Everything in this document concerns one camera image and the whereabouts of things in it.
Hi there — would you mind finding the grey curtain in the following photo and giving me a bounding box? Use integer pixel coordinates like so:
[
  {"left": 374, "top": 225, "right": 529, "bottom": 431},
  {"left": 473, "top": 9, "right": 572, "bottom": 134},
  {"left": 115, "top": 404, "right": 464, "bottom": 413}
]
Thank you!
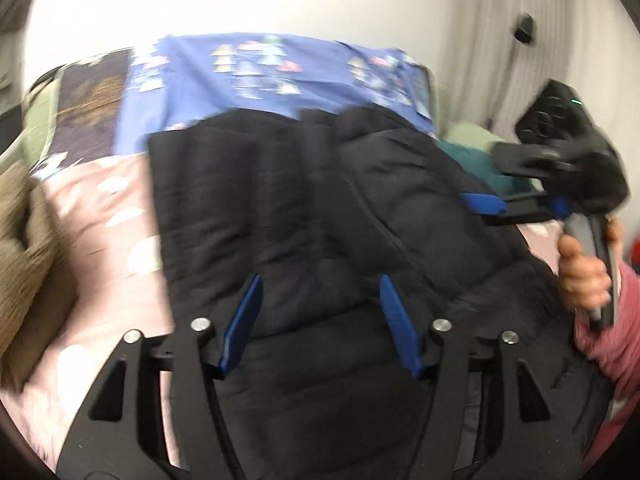
[{"left": 438, "top": 0, "right": 639, "bottom": 246}]

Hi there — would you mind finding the pink dotted bed cover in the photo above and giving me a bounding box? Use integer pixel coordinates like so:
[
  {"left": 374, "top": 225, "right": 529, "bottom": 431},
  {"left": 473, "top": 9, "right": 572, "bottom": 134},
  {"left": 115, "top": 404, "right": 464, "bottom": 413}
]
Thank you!
[{"left": 1, "top": 154, "right": 174, "bottom": 468}]

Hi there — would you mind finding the dark tree-print blanket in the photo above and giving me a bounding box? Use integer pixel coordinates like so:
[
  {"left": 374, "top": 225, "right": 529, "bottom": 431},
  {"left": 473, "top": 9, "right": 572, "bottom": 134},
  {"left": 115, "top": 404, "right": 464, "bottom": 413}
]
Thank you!
[{"left": 30, "top": 49, "right": 131, "bottom": 180}]

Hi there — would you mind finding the brown fleece folded garment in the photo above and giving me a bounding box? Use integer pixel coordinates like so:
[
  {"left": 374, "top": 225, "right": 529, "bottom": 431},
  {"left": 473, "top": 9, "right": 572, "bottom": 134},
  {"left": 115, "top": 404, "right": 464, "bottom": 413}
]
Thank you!
[{"left": 1, "top": 160, "right": 77, "bottom": 392}]

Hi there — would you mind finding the person's right hand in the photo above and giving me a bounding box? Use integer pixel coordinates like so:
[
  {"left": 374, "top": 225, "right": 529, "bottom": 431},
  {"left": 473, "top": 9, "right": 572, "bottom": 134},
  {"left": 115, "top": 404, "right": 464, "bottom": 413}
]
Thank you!
[{"left": 558, "top": 234, "right": 614, "bottom": 314}]

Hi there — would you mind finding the dark teal folded garment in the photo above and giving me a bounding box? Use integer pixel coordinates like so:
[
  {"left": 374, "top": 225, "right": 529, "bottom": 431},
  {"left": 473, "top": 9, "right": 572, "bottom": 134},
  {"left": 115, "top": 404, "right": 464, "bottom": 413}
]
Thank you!
[{"left": 435, "top": 140, "right": 534, "bottom": 195}]

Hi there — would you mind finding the blue tree-print sheet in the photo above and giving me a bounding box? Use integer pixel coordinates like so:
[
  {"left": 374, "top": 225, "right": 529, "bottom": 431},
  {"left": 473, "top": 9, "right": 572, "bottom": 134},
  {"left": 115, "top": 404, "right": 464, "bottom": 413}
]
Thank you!
[{"left": 113, "top": 34, "right": 435, "bottom": 155}]

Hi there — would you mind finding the pink sweater right forearm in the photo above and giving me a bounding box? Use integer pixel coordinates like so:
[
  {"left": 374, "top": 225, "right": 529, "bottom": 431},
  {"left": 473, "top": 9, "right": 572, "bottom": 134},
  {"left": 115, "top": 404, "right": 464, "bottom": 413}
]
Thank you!
[{"left": 575, "top": 262, "right": 639, "bottom": 468}]

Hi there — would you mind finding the black puffer jacket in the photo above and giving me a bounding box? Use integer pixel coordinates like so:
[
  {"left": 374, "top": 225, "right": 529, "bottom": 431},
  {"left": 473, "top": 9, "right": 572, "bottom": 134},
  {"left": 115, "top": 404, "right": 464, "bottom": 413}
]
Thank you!
[{"left": 148, "top": 106, "right": 613, "bottom": 479}]

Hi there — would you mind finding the black floor lamp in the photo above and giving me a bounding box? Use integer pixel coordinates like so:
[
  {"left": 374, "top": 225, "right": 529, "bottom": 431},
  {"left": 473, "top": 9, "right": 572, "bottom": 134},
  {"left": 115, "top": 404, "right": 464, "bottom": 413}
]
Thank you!
[{"left": 485, "top": 13, "right": 536, "bottom": 130}]

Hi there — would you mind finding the green striped cushion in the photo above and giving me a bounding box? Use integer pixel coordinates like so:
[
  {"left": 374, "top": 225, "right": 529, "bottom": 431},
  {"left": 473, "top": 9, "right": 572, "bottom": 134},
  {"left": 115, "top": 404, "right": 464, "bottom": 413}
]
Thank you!
[{"left": 22, "top": 70, "right": 61, "bottom": 166}]

